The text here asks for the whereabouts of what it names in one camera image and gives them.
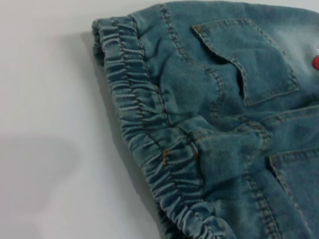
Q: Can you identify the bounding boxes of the blue denim shorts with cartoon patch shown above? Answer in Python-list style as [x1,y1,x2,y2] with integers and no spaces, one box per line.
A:
[91,0,319,239]

